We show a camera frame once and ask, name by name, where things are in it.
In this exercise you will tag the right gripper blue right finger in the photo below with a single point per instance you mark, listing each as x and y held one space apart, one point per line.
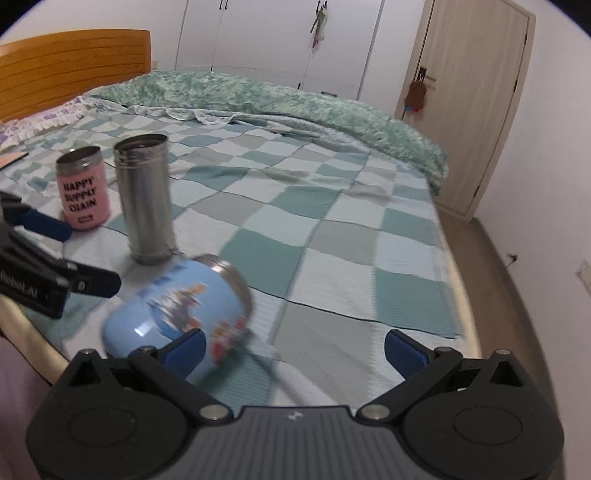
424 371

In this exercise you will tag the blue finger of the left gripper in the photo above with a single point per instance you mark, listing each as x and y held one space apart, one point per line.
19 214
87 279

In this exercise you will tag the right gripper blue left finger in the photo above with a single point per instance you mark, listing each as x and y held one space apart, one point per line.
166 370

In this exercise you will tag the blue cartoon steel cup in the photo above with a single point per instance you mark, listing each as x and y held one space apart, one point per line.
204 292

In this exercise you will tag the pink steel cup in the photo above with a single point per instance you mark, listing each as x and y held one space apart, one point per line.
83 189

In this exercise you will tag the floral pillow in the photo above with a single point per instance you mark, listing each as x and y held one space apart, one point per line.
15 132

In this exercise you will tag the tall silver steel tumbler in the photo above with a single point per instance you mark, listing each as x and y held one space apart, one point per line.
142 173

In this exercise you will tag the orange wooden headboard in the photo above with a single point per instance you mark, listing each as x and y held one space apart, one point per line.
45 71

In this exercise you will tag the checkered green blanket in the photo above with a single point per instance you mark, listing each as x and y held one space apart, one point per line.
337 244

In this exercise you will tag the black door stopper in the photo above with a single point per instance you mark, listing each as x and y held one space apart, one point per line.
512 258

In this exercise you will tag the green floral quilt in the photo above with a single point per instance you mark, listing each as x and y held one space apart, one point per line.
221 94

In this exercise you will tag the white wardrobe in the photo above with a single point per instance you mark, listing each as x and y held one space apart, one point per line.
271 41

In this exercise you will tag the beige wooden door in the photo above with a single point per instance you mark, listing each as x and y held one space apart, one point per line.
473 58

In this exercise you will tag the hanging ornament on wardrobe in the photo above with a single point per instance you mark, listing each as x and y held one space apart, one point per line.
318 26

